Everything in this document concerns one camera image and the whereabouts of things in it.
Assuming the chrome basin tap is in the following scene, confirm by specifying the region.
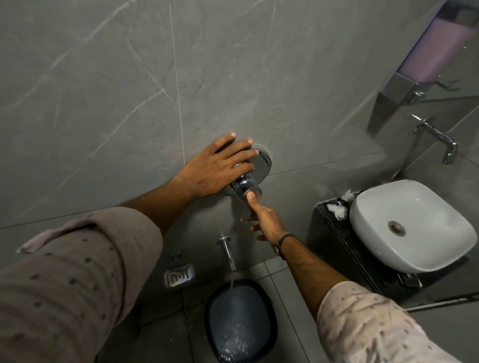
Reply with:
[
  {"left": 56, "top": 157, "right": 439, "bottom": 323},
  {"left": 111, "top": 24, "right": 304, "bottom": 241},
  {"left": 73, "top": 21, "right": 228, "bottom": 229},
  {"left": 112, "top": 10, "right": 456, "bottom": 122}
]
[{"left": 411, "top": 114, "right": 459, "bottom": 165}]

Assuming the chrome wall spout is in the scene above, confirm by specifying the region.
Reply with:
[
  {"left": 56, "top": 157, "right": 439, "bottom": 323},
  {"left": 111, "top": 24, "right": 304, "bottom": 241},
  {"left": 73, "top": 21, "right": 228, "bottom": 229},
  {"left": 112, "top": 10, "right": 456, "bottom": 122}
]
[{"left": 217, "top": 236, "right": 239, "bottom": 272}]

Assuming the person's right shirt sleeve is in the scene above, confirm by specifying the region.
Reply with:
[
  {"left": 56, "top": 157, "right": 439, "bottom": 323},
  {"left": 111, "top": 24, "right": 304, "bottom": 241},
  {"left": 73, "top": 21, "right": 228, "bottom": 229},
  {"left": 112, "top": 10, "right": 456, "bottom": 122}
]
[{"left": 316, "top": 280, "right": 463, "bottom": 363}]

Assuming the person's right forearm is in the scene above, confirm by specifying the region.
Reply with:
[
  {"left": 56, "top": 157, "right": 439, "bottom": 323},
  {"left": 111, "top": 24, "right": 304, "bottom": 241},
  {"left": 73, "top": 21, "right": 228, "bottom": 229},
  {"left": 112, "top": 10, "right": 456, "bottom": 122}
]
[{"left": 276, "top": 234, "right": 350, "bottom": 320}]

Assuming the person's right hand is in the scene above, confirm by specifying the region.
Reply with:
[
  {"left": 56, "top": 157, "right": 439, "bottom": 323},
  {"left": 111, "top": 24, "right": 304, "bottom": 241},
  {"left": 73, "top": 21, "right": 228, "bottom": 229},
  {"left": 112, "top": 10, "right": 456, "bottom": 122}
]
[{"left": 241, "top": 189, "right": 289, "bottom": 244}]

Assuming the black stone counter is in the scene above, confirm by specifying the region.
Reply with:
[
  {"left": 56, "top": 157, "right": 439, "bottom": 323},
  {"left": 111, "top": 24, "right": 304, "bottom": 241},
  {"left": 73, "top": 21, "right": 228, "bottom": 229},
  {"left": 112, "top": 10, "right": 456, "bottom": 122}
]
[{"left": 306, "top": 191, "right": 479, "bottom": 312}]

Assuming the person's left hand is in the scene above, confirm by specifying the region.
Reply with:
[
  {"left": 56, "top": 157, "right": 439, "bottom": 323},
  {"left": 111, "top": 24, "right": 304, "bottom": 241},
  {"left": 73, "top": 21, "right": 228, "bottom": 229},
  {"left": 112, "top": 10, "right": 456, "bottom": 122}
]
[{"left": 176, "top": 133, "right": 260, "bottom": 200}]

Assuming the person's left shirt sleeve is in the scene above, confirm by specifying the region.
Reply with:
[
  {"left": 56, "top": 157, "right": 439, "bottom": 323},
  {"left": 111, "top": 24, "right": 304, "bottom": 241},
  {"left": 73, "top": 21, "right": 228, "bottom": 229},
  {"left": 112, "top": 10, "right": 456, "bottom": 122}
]
[{"left": 0, "top": 207, "right": 164, "bottom": 363}]

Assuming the white ceramic wash basin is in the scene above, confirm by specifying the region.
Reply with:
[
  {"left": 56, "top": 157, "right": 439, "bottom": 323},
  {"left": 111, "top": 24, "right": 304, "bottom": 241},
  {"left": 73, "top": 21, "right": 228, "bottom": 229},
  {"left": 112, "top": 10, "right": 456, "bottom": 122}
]
[{"left": 349, "top": 180, "right": 478, "bottom": 274}]

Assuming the chrome wall soap dish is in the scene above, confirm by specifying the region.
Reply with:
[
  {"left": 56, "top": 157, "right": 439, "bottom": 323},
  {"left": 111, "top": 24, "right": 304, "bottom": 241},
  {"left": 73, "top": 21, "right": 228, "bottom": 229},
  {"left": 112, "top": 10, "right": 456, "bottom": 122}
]
[{"left": 163, "top": 253, "right": 196, "bottom": 288}]

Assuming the dark wrist band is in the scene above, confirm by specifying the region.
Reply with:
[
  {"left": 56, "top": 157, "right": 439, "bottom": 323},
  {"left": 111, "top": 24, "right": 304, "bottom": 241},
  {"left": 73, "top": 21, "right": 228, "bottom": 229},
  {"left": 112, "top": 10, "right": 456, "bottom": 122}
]
[{"left": 274, "top": 232, "right": 295, "bottom": 261}]

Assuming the chrome mixer valve handle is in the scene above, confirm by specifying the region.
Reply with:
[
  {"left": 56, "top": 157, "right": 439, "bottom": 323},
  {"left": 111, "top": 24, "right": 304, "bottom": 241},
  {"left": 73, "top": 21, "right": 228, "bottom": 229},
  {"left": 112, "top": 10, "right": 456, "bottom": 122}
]
[{"left": 230, "top": 171, "right": 263, "bottom": 203}]

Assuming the wall soap dispenser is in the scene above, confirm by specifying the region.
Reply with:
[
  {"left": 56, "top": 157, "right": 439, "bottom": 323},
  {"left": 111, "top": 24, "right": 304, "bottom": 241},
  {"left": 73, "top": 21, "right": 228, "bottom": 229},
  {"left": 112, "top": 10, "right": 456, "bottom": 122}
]
[{"left": 379, "top": 0, "right": 479, "bottom": 107}]

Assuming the person's shirt sleeve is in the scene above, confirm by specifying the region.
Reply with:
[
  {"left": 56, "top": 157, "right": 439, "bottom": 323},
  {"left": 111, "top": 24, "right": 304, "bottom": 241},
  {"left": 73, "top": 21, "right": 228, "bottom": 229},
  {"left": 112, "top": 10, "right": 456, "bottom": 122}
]
[
  {"left": 316, "top": 280, "right": 463, "bottom": 363},
  {"left": 0, "top": 207, "right": 164, "bottom": 363}
]

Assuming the round chrome wall plate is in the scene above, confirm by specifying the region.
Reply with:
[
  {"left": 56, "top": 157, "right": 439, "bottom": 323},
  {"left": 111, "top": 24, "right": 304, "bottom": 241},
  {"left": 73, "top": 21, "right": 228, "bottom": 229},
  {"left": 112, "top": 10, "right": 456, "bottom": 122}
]
[{"left": 220, "top": 144, "right": 272, "bottom": 197}]

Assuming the dark blue bucket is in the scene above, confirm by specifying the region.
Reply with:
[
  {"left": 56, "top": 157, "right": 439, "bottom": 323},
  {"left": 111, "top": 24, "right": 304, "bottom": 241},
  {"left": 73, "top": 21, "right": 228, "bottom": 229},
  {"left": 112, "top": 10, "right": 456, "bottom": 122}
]
[{"left": 204, "top": 278, "right": 278, "bottom": 363}]

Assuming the person's left forearm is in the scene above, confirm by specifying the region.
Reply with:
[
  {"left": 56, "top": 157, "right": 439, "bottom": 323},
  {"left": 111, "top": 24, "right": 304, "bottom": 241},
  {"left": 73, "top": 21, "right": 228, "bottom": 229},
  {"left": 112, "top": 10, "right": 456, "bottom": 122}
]
[{"left": 119, "top": 176, "right": 196, "bottom": 237}]

